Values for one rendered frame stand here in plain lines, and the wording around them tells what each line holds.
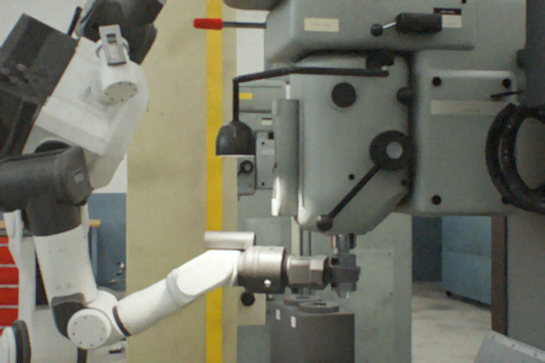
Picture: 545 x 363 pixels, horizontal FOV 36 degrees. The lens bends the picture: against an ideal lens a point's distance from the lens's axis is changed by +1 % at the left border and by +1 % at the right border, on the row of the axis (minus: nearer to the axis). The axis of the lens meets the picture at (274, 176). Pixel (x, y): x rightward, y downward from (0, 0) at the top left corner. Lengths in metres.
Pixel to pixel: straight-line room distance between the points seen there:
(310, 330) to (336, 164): 0.49
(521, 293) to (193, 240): 1.75
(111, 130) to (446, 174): 0.63
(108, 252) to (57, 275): 8.93
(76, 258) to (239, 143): 0.38
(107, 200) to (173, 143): 7.28
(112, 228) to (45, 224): 8.93
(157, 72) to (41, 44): 1.54
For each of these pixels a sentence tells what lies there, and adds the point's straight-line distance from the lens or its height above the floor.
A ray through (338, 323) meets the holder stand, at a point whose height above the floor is 1.09.
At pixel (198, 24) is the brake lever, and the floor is 1.70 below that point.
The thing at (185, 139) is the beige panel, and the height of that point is 1.55.
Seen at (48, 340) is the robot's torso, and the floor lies 1.04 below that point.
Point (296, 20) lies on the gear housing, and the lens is 1.42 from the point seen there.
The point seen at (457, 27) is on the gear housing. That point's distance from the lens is 1.50.
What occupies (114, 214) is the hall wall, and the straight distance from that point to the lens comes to 10.47.
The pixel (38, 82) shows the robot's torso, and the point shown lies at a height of 1.59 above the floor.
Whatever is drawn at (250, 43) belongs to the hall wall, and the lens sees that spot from 10.78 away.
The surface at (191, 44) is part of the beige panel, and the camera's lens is 3.25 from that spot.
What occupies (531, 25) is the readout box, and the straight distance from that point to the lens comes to 1.34.
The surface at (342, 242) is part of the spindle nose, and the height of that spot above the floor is 1.29.
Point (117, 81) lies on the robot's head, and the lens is 1.56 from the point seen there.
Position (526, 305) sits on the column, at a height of 1.16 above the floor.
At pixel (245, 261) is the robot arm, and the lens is 1.53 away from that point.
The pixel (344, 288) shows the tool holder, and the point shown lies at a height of 1.21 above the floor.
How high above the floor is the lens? 1.41
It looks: level
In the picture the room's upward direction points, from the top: straight up
